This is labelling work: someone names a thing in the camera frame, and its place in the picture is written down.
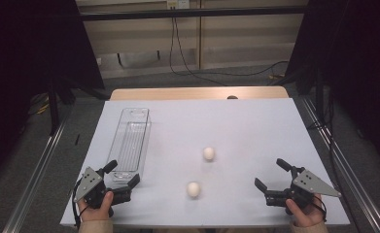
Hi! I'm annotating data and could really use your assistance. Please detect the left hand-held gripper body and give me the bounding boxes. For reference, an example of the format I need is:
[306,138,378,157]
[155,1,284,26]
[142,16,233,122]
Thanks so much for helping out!
[73,166,134,218]

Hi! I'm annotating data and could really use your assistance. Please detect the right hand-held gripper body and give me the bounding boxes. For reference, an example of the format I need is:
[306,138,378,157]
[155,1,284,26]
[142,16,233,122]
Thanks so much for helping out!
[263,166,343,209]

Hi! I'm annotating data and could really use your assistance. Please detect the clear plastic container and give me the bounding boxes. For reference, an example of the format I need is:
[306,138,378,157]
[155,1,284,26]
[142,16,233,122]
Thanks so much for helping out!
[106,107,153,183]

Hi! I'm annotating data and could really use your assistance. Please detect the white table tennis ball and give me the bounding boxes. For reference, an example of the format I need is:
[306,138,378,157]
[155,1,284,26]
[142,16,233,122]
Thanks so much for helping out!
[186,182,201,199]
[202,147,216,161]

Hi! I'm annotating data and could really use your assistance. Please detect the person's right hand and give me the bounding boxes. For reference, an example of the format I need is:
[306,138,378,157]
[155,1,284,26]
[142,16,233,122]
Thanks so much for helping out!
[285,193,326,228]

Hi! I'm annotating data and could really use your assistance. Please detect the person's left hand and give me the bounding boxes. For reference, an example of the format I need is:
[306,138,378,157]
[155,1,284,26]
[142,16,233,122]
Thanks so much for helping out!
[77,190,115,223]

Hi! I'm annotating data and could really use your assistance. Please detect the white table cover sheet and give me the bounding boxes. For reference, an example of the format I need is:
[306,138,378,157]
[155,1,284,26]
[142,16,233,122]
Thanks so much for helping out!
[59,97,351,227]

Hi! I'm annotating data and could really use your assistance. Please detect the wooden table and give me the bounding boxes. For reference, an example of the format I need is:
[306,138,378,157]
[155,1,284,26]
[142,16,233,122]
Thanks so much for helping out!
[109,85,290,101]

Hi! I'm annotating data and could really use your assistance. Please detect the black curtain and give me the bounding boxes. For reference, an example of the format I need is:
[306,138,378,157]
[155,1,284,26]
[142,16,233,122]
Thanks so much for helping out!
[0,0,107,186]
[284,0,380,171]

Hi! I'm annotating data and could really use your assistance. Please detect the black horizontal bar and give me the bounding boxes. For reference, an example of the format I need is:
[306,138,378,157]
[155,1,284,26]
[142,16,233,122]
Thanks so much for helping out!
[80,5,309,22]

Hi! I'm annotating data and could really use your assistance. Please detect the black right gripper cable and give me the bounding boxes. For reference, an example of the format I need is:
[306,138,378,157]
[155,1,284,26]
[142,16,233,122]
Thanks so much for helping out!
[313,193,328,223]

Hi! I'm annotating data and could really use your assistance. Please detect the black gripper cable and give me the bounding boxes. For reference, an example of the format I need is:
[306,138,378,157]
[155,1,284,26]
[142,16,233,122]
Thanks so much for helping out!
[72,181,92,229]
[313,193,328,223]

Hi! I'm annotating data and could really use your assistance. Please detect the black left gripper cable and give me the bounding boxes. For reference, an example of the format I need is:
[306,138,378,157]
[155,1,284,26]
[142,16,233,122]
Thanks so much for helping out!
[72,181,92,229]

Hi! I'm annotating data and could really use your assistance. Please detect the metal floor rail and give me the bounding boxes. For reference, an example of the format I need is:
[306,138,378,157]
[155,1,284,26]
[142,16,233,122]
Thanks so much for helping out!
[301,96,380,233]
[2,108,70,233]

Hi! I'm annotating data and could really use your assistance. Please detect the black power cable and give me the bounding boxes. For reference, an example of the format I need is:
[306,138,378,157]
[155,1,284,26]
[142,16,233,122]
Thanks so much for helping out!
[173,17,291,78]
[168,17,228,87]

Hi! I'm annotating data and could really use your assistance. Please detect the white wall socket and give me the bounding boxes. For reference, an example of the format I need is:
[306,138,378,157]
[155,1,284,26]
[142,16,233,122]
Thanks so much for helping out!
[166,0,191,11]

